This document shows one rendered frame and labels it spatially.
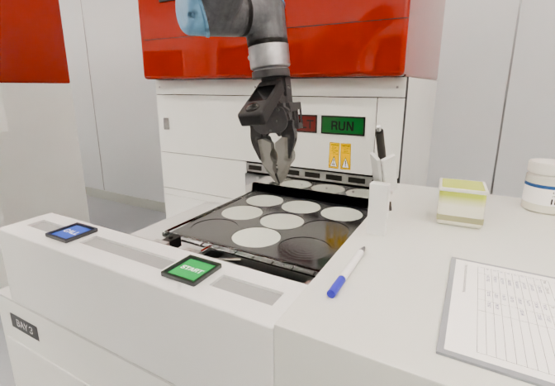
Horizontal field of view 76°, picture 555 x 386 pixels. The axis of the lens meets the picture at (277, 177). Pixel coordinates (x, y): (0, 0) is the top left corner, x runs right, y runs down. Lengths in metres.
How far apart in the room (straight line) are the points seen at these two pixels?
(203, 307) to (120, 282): 0.14
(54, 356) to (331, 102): 0.79
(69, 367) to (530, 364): 0.66
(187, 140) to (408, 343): 1.00
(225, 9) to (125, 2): 3.18
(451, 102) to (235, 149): 1.57
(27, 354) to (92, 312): 0.27
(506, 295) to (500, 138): 1.94
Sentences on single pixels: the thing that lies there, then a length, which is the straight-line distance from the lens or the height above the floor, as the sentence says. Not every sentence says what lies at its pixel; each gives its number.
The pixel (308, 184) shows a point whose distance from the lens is 1.00.
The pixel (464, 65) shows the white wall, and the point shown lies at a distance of 2.39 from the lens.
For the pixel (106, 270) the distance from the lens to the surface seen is 0.55.
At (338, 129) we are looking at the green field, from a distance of 0.95.
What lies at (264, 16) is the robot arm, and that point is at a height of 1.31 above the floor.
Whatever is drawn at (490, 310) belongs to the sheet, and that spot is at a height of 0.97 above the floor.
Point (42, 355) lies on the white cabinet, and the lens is 0.83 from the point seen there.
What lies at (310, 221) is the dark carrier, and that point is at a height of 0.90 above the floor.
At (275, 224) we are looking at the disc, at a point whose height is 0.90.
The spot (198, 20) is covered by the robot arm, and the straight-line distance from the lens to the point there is 0.62.
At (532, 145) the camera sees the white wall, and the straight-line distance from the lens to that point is 2.42.
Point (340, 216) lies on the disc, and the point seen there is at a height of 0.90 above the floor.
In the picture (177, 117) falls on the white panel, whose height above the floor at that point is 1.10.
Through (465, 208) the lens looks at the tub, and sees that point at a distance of 0.68.
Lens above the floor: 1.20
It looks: 14 degrees down
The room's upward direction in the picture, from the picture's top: straight up
